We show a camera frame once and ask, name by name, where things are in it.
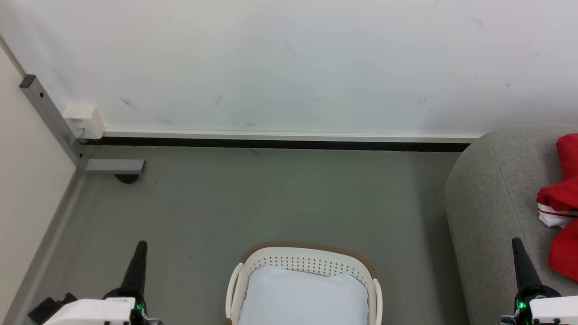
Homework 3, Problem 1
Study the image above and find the black camera cable connector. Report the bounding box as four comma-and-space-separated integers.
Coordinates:
28, 292, 77, 324

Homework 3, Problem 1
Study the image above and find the grey fabric sofa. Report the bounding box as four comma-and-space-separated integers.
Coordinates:
443, 124, 578, 325

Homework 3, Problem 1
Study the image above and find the white wall junction box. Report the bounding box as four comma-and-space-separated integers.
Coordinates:
62, 104, 106, 140

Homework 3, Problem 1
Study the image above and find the grey metal frame post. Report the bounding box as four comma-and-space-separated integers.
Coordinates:
19, 74, 87, 170

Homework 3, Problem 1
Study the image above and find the grey metal foot bar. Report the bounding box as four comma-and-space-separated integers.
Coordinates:
85, 159, 146, 175

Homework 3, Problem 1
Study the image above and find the red garment with white trim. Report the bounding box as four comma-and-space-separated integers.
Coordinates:
536, 133, 578, 283

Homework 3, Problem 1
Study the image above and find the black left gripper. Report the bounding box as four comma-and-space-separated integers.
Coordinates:
103, 241, 152, 325

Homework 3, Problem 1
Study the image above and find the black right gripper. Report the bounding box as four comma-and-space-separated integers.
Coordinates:
500, 238, 563, 325

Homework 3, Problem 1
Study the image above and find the white cloth in basket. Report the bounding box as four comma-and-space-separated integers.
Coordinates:
238, 265, 370, 325

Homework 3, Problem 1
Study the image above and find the white wall baseboard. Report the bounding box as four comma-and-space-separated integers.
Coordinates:
103, 130, 482, 145

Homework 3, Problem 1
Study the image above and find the white laundry basket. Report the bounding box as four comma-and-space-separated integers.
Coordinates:
226, 241, 383, 325

